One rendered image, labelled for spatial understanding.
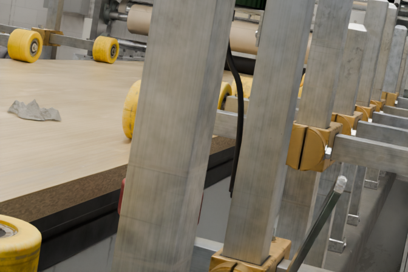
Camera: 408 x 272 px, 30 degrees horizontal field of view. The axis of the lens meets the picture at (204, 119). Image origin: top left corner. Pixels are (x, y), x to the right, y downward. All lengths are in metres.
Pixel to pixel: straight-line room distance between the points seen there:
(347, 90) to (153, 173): 0.75
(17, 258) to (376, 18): 0.99
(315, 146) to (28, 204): 0.35
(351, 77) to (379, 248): 2.06
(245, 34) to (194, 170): 2.64
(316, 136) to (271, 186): 0.22
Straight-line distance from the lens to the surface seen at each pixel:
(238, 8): 0.65
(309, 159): 0.87
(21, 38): 1.95
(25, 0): 11.30
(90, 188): 0.77
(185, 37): 0.40
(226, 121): 0.96
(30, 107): 1.07
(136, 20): 3.19
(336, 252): 1.42
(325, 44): 0.89
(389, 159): 0.93
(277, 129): 0.64
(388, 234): 3.14
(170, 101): 0.40
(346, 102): 1.14
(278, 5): 0.64
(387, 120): 1.43
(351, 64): 1.14
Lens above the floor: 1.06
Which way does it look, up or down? 7 degrees down
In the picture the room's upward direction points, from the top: 10 degrees clockwise
